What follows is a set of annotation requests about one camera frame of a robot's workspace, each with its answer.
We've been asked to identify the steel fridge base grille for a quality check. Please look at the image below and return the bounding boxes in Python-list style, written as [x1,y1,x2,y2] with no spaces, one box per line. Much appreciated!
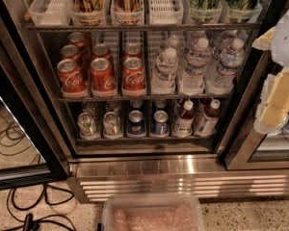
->
[67,155,289,203]

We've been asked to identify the clear plastic bin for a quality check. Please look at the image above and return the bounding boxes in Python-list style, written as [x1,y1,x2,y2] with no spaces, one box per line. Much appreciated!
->
[102,192,205,231]

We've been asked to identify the top wire shelf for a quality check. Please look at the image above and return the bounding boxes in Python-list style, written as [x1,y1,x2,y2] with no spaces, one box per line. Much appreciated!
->
[26,23,261,33]

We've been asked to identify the brown tea bottle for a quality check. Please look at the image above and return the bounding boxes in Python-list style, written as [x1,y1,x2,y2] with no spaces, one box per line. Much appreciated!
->
[195,99,221,137]
[172,99,195,138]

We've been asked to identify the left brown tea bottle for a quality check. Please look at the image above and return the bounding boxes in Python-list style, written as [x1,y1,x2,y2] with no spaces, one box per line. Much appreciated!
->
[172,99,195,138]

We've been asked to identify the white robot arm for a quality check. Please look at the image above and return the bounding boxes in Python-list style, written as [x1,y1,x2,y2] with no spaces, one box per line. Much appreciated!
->
[252,10,289,134]

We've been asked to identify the empty white tray middle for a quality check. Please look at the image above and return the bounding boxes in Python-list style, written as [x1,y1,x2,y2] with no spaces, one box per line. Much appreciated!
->
[147,0,184,25]

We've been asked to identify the front right water bottle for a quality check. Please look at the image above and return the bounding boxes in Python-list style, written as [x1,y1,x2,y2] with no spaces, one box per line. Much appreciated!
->
[205,38,245,94]

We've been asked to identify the right brown tea bottle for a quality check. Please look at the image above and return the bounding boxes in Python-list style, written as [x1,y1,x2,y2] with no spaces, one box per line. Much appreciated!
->
[195,99,221,137]

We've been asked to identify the water bottle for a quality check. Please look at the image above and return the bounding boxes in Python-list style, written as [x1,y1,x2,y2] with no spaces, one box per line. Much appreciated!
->
[160,35,179,52]
[179,38,211,95]
[205,38,245,94]
[151,47,178,94]

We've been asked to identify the front middle water bottle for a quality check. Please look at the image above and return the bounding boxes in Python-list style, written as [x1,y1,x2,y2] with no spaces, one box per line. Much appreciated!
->
[179,38,211,95]

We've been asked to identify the front left water bottle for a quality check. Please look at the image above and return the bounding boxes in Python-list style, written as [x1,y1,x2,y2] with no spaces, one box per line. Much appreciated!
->
[151,47,178,94]

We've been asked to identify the empty white tray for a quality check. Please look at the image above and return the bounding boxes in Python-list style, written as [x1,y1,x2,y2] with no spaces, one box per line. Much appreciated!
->
[29,0,72,26]
[147,0,184,25]

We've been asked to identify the empty white tray left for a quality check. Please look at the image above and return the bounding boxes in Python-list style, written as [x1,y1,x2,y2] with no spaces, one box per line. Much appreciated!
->
[29,0,72,26]

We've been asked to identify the front left green soda can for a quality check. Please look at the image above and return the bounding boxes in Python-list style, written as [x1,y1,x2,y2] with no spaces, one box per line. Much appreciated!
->
[77,112,99,140]

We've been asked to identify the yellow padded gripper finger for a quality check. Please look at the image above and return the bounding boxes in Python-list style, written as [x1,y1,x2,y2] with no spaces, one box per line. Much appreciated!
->
[251,27,276,51]
[253,68,289,134]

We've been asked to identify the front right Coca-Cola can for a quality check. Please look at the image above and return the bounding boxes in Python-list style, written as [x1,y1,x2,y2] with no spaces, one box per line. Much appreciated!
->
[122,57,145,91]

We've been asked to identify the middle wire shelf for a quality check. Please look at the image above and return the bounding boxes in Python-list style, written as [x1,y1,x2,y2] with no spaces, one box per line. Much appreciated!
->
[59,93,231,102]

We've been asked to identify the rear left water bottle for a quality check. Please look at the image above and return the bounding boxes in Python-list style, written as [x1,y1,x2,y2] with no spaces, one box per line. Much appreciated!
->
[160,35,179,52]

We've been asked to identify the front right green soda can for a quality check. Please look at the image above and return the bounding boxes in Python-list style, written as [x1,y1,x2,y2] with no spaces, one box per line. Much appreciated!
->
[103,112,122,139]

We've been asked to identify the front middle Coca-Cola can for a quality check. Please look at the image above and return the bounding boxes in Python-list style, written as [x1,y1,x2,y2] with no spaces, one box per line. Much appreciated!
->
[91,58,116,92]

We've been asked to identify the front left Coca-Cola can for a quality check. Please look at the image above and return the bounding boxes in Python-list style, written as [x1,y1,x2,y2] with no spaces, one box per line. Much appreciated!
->
[57,59,86,93]

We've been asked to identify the rear left Coca-Cola can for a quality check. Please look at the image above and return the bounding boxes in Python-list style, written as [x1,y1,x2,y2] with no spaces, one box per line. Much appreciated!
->
[67,32,92,53]

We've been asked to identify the coca-cola can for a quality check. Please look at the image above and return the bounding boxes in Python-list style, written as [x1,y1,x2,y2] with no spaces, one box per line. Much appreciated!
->
[123,43,143,59]
[122,57,145,91]
[91,58,116,92]
[67,32,92,53]
[92,43,113,62]
[57,59,86,93]
[60,44,83,67]

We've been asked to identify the front right Pepsi can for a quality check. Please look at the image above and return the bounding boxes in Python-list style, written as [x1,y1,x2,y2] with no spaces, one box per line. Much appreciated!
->
[151,111,169,138]

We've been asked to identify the front left Pepsi can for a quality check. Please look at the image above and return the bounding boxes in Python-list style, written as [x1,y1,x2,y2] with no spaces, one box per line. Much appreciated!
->
[127,110,145,137]

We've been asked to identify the right fridge glass door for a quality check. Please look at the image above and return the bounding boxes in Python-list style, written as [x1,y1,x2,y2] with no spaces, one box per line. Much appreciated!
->
[223,49,289,170]

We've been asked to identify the open glass fridge door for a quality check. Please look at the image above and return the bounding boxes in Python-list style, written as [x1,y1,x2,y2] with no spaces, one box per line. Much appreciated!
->
[0,48,68,191]

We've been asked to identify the green soda can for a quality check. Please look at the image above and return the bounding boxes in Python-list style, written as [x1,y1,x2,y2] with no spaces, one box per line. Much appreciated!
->
[103,112,122,139]
[77,112,99,140]

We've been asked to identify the pepsi can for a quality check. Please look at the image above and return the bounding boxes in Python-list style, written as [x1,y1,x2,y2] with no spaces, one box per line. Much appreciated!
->
[151,111,169,138]
[127,110,145,137]

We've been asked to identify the wire shelf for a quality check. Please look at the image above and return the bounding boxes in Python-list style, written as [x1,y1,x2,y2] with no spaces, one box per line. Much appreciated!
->
[59,93,231,102]
[26,23,261,33]

